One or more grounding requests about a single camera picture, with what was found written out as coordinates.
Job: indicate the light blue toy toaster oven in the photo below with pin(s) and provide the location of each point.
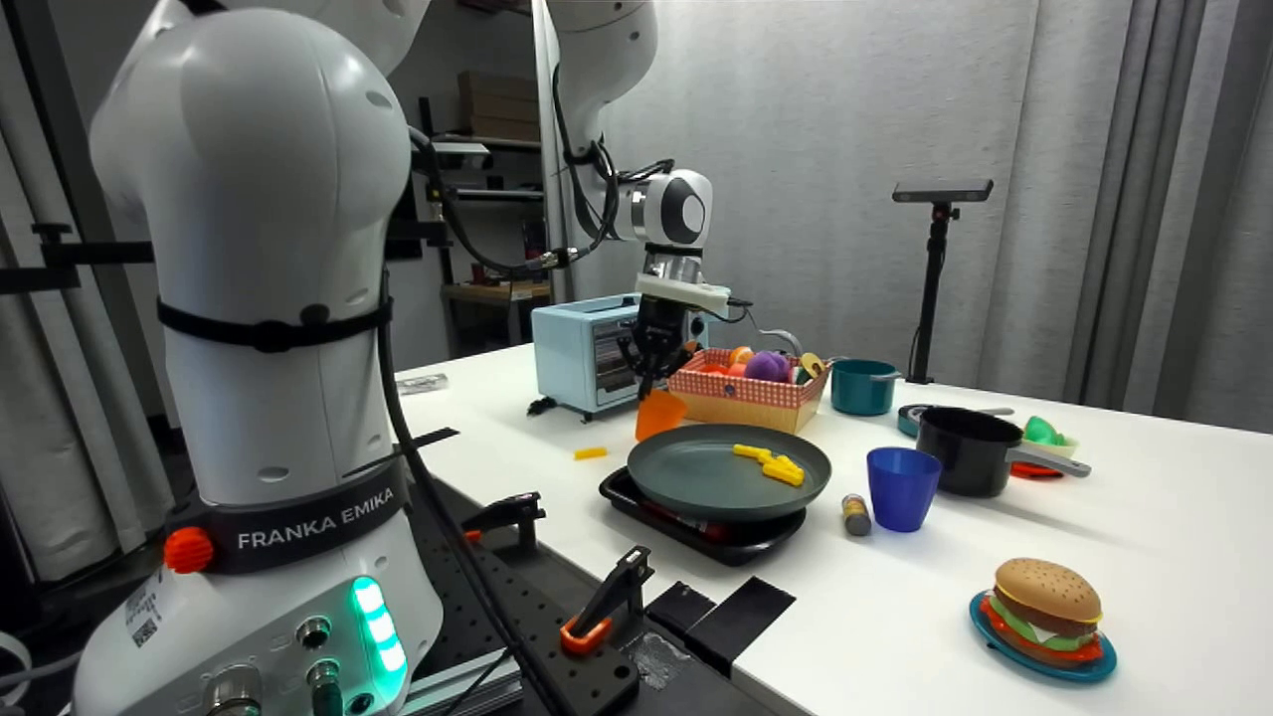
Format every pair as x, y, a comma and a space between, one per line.
577, 352

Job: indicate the red checkered cardboard basket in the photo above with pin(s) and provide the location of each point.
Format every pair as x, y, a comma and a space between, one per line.
713, 387

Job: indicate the yellow fry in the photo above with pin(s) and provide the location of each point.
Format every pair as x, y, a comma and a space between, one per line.
591, 453

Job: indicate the orange handled black clamp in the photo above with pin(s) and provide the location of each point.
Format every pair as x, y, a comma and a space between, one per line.
591, 629

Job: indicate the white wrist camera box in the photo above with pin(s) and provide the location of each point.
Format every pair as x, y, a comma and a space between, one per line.
694, 294

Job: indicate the red toy food disc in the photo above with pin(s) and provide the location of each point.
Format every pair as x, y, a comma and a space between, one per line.
1037, 470

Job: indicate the toy hamburger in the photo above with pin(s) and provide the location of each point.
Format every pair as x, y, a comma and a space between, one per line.
1044, 615

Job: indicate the teal pot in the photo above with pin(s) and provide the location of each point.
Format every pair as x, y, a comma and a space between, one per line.
862, 387

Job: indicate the yellow fries on plate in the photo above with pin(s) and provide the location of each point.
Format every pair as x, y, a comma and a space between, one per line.
774, 468

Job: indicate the black flat bracket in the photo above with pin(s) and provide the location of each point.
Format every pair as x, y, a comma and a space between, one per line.
722, 629

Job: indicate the purple plush toy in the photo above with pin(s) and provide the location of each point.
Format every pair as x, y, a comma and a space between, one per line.
770, 368

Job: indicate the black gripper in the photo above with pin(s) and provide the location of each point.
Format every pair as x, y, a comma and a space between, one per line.
664, 340

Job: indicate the small brown cylinder toy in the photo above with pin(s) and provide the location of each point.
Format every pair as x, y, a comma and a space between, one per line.
858, 514

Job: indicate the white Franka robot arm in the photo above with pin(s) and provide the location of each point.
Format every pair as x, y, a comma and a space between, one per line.
263, 147

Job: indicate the black camera stand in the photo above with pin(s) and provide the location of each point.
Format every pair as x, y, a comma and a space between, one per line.
943, 213

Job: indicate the dark grey round plate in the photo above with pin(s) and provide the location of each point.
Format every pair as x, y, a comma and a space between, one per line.
698, 470

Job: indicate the green toy food piece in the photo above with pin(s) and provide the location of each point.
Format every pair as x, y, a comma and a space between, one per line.
1048, 435

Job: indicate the black saucepan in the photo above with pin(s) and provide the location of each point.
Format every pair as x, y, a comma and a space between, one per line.
978, 452

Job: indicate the black square scale base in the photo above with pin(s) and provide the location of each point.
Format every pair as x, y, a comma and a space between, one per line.
731, 541

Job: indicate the teal small burger plate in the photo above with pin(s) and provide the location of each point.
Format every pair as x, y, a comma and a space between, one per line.
1098, 669

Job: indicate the blue plastic cup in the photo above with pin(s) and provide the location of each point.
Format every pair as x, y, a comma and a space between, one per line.
901, 488

